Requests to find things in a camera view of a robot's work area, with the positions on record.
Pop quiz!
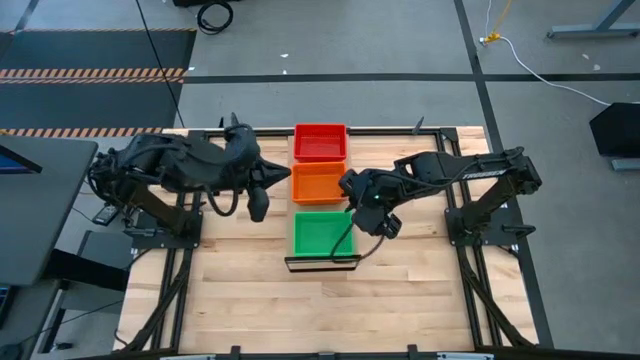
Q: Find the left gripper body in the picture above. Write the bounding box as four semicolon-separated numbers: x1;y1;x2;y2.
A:
244;158;270;190

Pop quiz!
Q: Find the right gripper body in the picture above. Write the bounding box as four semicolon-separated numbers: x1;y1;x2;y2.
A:
352;197;389;237

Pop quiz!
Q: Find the orange plastic basket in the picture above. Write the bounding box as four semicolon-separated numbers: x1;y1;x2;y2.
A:
291;160;350;206

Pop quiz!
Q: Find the green plastic basket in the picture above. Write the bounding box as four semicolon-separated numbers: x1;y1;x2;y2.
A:
292;210;356;258

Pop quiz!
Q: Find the red plastic basket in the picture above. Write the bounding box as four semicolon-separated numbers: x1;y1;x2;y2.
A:
293;123;349;164

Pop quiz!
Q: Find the small black handheld device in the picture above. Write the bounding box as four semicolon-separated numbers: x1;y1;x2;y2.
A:
92;203;121;227

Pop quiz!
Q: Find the dark hazard-striped floor mat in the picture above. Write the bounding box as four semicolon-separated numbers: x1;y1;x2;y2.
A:
0;27;198;137

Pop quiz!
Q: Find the grey desk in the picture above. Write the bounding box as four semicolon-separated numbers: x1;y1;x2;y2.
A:
0;135;100;287

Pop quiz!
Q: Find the screen with blue display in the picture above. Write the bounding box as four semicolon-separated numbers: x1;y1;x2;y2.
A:
0;144;44;175

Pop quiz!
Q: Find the black box-shaped object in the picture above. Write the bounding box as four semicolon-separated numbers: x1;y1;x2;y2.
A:
588;102;640;159

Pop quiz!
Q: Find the grey metal foot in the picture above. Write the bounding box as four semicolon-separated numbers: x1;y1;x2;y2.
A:
610;157;640;173

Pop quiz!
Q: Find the grey metal table leg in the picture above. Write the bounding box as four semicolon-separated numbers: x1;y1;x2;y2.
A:
546;0;640;41

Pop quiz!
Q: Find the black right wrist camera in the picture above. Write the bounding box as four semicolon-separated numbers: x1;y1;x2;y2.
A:
374;212;404;240

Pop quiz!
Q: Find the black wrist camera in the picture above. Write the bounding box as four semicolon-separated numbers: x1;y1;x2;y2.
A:
246;186;272;224
374;212;404;240

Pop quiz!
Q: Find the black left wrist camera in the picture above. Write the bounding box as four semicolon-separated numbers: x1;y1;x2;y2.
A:
246;186;272;224

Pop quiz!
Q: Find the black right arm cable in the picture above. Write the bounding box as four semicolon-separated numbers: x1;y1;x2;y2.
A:
328;219;387;265

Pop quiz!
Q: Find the raised shelf with black frame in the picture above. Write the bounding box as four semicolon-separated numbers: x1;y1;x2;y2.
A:
283;130;363;274

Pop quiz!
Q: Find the black aluminium table frame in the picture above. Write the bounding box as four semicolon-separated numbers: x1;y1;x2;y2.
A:
113;127;554;360

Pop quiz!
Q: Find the thin black floor cable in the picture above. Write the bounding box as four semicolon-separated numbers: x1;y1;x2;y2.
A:
134;0;185;126

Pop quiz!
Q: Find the coiled black cable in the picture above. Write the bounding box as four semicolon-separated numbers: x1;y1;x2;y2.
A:
196;0;235;36

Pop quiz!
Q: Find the white floor cable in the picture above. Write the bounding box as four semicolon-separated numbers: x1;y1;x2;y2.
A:
497;34;614;107

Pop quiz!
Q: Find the yellow cord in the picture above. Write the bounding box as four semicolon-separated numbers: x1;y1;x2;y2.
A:
492;0;514;36

